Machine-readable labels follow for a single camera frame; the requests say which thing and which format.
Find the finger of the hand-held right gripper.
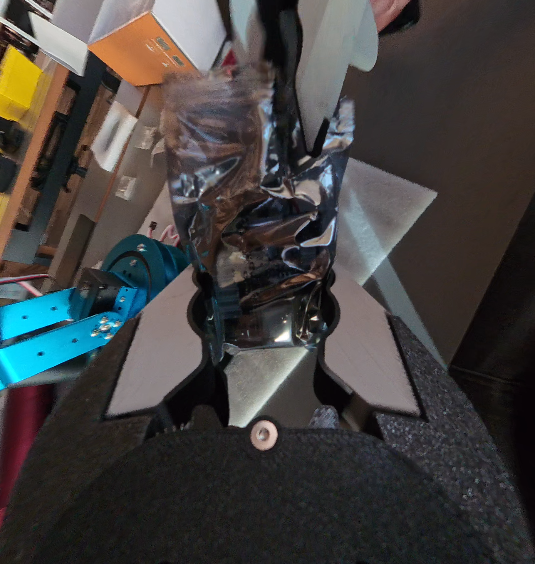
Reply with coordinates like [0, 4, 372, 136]
[295, 0, 379, 156]
[229, 0, 280, 63]

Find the silver foil bag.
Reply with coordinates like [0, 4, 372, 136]
[159, 62, 356, 365]

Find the orange and white cardboard box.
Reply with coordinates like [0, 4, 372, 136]
[0, 0, 233, 86]

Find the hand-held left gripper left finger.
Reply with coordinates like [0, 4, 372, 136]
[103, 269, 208, 419]

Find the brown wooden table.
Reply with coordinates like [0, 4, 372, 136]
[0, 62, 74, 287]

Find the white foam packing insert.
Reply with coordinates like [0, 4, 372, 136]
[91, 100, 139, 172]

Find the white foam sheet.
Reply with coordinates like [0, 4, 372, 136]
[223, 158, 439, 428]

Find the person's right hand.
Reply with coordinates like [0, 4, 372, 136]
[369, 0, 414, 32]

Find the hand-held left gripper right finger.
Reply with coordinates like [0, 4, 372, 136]
[317, 269, 422, 417]

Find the black office chair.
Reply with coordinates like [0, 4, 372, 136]
[450, 169, 535, 375]

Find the servo cable with black connector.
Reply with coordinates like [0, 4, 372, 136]
[137, 219, 182, 247]

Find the white servo cable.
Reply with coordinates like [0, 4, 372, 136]
[0, 272, 52, 298]

